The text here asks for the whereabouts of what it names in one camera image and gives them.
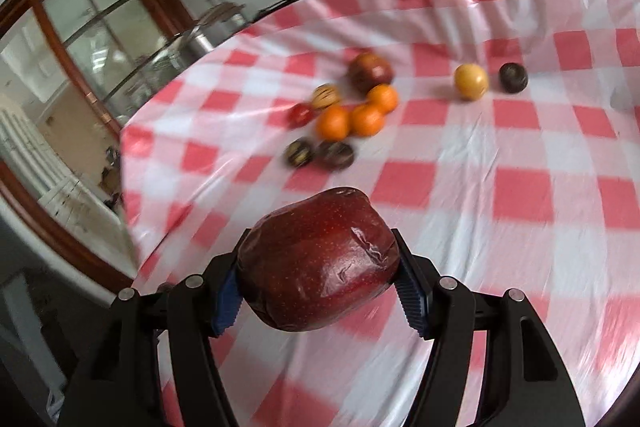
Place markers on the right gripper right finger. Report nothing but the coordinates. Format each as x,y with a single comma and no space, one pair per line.
441,310

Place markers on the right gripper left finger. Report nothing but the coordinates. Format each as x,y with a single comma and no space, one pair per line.
199,309

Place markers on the dark red apple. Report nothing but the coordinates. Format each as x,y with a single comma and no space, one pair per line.
308,264
368,70

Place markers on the dark purple passion fruit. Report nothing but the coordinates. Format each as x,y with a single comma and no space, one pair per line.
299,153
335,155

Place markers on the orange tangerine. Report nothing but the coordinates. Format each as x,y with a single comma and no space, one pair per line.
384,97
333,123
366,120

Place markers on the dark small passion fruit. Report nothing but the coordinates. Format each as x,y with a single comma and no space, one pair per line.
513,77

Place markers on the red white checkered tablecloth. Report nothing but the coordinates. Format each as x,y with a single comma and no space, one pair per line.
537,190

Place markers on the small red tomato on table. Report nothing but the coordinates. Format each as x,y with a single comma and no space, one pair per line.
300,115

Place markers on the striped yellow pepino melon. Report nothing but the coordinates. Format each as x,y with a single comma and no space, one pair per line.
325,96

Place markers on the silver rice cooker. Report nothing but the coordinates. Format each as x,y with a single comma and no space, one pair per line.
214,27

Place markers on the wooden glass door frame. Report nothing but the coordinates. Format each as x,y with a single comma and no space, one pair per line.
72,74

